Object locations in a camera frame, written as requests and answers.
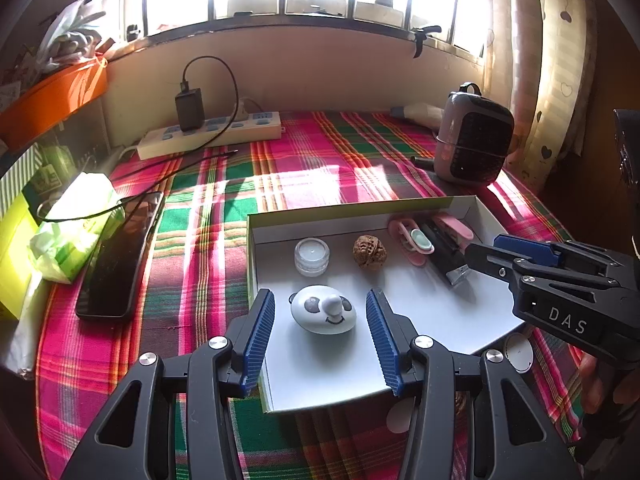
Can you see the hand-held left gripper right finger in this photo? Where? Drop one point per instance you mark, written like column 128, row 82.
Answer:
column 382, row 345

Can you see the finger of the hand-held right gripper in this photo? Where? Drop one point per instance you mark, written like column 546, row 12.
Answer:
column 520, row 246
column 492, row 262

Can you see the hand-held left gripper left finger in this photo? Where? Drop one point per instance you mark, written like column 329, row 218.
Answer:
column 260, row 340

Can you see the black stapler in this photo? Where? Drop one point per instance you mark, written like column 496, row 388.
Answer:
column 445, row 255

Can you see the green and white cardboard box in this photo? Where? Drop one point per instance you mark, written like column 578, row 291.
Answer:
column 425, row 320

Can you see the white panda toy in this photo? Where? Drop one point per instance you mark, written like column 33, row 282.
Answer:
column 315, row 310

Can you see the brown walnut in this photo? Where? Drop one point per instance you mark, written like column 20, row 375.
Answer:
column 370, row 251

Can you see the person's right hand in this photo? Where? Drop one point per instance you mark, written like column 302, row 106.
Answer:
column 597, row 385

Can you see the small white round object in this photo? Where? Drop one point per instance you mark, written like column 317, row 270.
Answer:
column 400, row 417

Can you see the pink clip with glass lens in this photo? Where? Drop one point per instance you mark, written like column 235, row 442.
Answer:
column 415, row 242

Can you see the plaid cloth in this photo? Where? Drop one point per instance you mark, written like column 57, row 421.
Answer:
column 200, row 270

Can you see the small clear jar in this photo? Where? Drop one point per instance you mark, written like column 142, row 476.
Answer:
column 312, row 257

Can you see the grey portable heater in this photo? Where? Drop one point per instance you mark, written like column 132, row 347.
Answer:
column 475, row 140

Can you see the black smartphone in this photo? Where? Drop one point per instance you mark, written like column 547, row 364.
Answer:
column 117, row 265

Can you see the white tube with blue cap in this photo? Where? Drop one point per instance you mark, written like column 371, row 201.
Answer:
column 415, row 111

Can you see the heart print curtain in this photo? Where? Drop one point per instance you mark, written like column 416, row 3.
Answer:
column 550, row 60

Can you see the white power strip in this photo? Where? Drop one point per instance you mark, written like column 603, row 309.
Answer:
column 215, row 135

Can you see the green tissue pack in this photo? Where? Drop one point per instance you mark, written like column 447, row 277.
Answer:
column 75, row 225

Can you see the white plug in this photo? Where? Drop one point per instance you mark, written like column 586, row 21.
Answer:
column 243, row 110

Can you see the black charger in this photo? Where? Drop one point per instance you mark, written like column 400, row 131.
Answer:
column 190, row 107

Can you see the yellow-green box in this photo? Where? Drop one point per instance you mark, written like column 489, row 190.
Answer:
column 12, row 250

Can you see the striped box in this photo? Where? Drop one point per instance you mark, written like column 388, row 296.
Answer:
column 20, row 175

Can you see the orange tray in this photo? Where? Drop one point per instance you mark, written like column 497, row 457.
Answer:
column 55, row 95

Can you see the clear plastic bag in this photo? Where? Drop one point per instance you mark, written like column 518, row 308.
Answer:
column 70, row 30

